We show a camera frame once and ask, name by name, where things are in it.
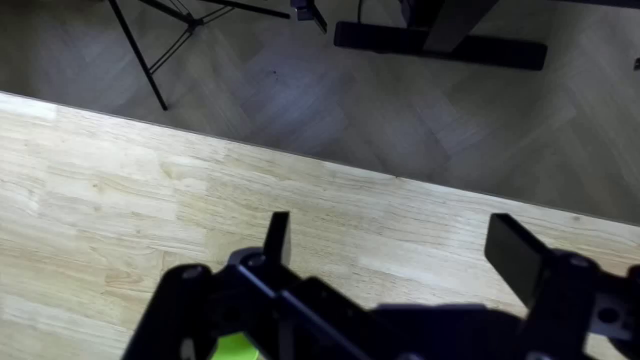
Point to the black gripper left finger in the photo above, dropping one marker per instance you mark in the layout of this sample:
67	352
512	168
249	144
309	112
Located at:
270	259

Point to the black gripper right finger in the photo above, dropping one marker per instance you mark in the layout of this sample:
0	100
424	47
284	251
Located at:
541	277

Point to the yellow-green plastic mug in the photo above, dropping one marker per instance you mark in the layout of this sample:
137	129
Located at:
234	346

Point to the black tripod stand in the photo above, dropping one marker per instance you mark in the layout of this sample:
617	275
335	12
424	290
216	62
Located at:
189	22

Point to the black table base foot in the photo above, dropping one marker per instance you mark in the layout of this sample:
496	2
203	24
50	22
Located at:
445	31

